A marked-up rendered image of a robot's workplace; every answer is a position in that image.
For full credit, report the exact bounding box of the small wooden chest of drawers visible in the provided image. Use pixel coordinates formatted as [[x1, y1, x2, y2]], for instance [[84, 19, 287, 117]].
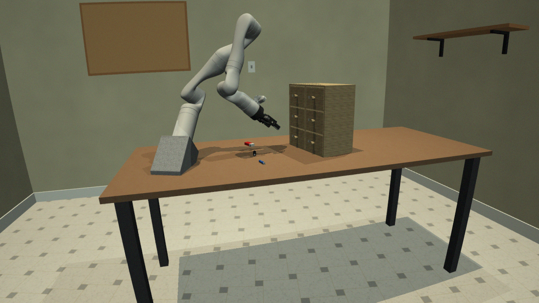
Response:
[[289, 83, 355, 157]]

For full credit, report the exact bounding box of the brown wooden drawer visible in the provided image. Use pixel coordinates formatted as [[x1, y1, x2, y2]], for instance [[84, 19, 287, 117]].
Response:
[[306, 131, 323, 156], [306, 109, 324, 133], [306, 87, 324, 110], [290, 86, 305, 107], [290, 126, 305, 149], [290, 107, 305, 128]]

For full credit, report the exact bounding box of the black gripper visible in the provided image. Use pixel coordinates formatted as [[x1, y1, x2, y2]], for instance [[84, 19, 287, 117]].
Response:
[[250, 105, 280, 130]]

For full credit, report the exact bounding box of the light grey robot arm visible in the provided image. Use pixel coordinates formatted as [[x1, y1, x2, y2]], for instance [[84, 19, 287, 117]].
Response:
[[172, 13, 266, 140]]

